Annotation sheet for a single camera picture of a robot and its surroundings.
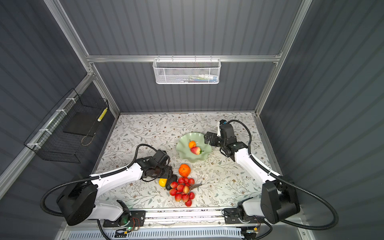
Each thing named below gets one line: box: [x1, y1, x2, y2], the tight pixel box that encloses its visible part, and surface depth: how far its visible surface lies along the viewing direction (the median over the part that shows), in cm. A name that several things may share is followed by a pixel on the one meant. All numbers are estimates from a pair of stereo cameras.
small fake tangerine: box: [188, 140, 196, 149], surface depth 100 cm
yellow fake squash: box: [158, 178, 168, 188], surface depth 84 cm
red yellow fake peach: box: [190, 146, 202, 155], surface depth 96 cm
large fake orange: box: [178, 163, 191, 178], surface depth 86 cm
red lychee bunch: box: [169, 177, 195, 207], surface depth 80 cm
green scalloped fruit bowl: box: [176, 132, 212, 163], surface depth 100 cm
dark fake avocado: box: [165, 174, 178, 191], surface depth 84 cm
